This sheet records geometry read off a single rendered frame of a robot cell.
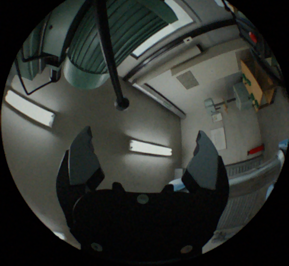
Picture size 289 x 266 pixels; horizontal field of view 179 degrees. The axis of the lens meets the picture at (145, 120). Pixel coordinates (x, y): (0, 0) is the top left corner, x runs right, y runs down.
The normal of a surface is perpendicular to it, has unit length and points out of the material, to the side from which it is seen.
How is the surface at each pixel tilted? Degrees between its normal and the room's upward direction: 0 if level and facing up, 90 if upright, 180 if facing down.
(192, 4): 90
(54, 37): 90
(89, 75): 90
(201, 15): 90
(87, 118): 180
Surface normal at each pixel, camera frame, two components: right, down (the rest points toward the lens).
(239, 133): -0.71, -0.31
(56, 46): -0.02, 0.93
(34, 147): 0.70, -0.25
